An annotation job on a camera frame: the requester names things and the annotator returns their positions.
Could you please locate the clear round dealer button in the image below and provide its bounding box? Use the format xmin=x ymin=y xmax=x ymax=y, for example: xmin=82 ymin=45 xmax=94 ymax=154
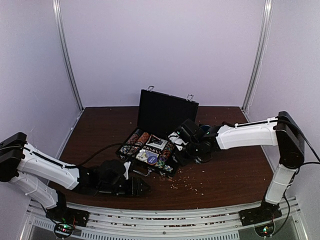
xmin=136 ymin=150 xmax=149 ymax=162

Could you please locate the black poker case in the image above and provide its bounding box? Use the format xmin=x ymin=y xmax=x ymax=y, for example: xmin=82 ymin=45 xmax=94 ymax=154
xmin=116 ymin=86 xmax=199 ymax=178

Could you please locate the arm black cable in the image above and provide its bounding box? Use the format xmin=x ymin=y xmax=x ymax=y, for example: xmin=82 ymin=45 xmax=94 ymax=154
xmin=277 ymin=117 xmax=320 ymax=226
xmin=0 ymin=142 xmax=126 ymax=168

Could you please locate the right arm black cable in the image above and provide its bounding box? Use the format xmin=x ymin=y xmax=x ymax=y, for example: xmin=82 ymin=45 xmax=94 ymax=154
xmin=277 ymin=117 xmax=320 ymax=226

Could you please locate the dark blue mug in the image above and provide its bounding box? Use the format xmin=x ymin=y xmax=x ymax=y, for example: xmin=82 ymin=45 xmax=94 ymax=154
xmin=198 ymin=125 xmax=212 ymax=164

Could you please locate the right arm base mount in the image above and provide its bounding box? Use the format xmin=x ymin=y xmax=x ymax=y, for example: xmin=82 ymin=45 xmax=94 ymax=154
xmin=238 ymin=202 xmax=283 ymax=227

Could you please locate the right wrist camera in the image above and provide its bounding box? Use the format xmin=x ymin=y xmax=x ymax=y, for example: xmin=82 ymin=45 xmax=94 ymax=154
xmin=168 ymin=118 xmax=199 ymax=151

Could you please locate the poker chip row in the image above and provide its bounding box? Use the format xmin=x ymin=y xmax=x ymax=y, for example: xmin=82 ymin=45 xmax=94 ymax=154
xmin=155 ymin=142 xmax=175 ymax=168
xmin=119 ymin=129 xmax=144 ymax=155
xmin=127 ymin=145 xmax=141 ymax=157

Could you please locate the left aluminium frame post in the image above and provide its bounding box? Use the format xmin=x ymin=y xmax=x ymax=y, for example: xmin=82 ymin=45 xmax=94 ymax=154
xmin=52 ymin=0 xmax=84 ymax=112

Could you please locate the right aluminium frame post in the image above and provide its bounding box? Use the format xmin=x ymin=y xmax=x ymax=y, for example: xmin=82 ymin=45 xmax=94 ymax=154
xmin=241 ymin=0 xmax=274 ymax=115

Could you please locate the playing card deck box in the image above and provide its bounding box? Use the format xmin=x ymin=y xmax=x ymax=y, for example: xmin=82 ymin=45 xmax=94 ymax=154
xmin=135 ymin=149 xmax=159 ymax=165
xmin=145 ymin=134 xmax=168 ymax=150

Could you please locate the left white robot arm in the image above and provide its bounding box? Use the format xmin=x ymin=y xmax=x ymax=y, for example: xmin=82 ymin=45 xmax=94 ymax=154
xmin=0 ymin=132 xmax=151 ymax=222

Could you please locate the left poker chip row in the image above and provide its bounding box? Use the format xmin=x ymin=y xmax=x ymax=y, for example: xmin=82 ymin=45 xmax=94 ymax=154
xmin=119 ymin=129 xmax=144 ymax=155

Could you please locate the triangular all-in button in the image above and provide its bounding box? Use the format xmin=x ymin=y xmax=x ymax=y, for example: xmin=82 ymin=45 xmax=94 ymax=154
xmin=147 ymin=134 xmax=164 ymax=147

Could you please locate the purple small blind button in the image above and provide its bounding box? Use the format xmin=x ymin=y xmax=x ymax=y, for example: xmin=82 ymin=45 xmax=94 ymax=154
xmin=147 ymin=155 xmax=158 ymax=166

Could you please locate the right poker chip row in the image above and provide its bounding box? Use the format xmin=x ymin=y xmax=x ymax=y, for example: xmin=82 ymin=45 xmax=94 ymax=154
xmin=155 ymin=142 xmax=175 ymax=168

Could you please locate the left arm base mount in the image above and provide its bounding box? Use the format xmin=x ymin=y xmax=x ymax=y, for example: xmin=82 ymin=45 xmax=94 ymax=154
xmin=45 ymin=206 xmax=90 ymax=227

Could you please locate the brown poker chip roll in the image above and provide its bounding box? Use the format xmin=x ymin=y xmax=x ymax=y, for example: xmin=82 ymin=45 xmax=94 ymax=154
xmin=136 ymin=132 xmax=150 ymax=146

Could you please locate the aluminium front rail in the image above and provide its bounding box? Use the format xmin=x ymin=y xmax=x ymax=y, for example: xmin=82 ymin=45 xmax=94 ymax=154
xmin=17 ymin=197 xmax=311 ymax=240

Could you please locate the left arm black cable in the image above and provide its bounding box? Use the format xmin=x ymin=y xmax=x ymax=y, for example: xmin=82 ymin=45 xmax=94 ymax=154
xmin=0 ymin=142 xmax=126 ymax=168

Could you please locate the aluminium frame post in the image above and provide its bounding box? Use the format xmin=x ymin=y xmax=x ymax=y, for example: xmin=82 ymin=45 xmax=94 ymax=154
xmin=52 ymin=0 xmax=84 ymax=112
xmin=241 ymin=0 xmax=274 ymax=115

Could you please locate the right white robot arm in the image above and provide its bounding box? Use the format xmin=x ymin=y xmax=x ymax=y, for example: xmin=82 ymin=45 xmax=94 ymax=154
xmin=168 ymin=111 xmax=305 ymax=221

